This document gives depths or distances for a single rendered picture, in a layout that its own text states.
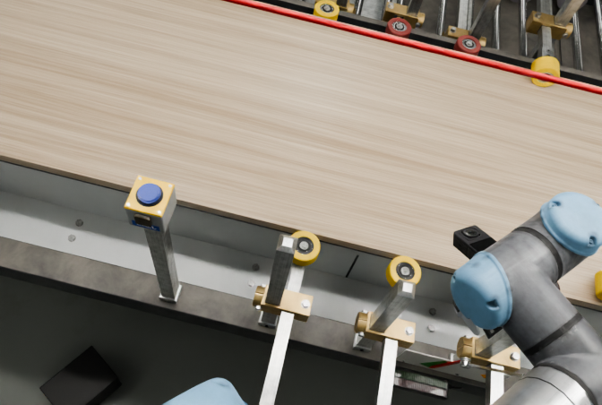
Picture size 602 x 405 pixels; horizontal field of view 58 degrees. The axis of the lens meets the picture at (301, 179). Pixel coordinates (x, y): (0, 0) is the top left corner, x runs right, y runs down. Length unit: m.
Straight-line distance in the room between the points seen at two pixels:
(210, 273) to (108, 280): 0.27
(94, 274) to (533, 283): 1.15
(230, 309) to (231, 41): 0.78
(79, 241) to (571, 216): 1.32
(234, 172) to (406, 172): 0.46
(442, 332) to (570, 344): 1.02
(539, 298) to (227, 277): 1.08
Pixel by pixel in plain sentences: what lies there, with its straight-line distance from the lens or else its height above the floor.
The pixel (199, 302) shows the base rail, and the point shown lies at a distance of 1.47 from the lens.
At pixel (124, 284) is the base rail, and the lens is 1.51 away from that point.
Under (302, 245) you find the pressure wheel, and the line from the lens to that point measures 1.31.
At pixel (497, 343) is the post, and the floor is 0.97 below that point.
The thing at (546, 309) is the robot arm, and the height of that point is 1.57.
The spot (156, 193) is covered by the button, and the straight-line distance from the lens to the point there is 1.00.
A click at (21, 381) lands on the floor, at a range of 2.25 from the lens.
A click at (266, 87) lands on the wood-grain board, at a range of 1.58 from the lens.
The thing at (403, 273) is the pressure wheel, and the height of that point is 0.91.
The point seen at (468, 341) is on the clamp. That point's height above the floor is 0.87.
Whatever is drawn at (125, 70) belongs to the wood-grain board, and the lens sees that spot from 1.63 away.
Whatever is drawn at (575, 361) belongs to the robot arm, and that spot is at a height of 1.57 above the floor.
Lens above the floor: 2.10
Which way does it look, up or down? 58 degrees down
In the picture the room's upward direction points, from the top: 14 degrees clockwise
